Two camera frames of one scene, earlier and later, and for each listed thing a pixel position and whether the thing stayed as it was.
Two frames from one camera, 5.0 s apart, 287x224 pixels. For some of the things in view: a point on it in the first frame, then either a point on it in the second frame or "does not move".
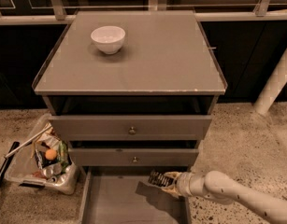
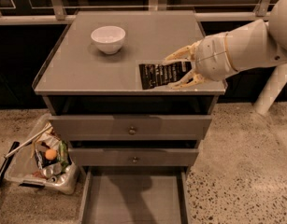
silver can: [52, 170] does not move
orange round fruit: [50, 154] does not move
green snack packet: [64, 155] does not move
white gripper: [182, 183] → [213, 58]
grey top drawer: [132, 127] does not move
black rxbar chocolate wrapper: [161, 179] → [153, 76]
